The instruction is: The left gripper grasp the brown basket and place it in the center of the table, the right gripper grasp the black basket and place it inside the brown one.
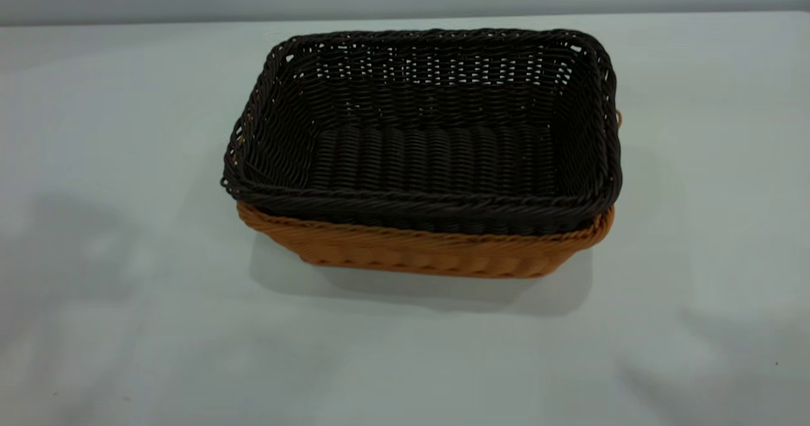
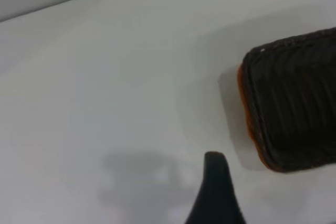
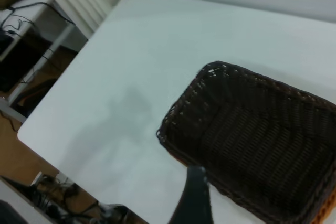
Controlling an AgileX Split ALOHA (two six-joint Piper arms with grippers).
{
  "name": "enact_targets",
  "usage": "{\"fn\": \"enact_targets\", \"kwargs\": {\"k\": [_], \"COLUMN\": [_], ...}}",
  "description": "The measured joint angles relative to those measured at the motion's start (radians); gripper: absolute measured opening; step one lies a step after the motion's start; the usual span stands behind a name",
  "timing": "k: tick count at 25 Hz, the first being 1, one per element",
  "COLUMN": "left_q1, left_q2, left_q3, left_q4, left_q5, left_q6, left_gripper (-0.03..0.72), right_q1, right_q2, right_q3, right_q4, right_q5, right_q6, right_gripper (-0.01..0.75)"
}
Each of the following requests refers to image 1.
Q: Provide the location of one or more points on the dark brown wicker basket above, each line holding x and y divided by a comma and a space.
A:
430, 154

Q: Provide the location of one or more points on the light brown wicker basket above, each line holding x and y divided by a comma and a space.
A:
411, 255

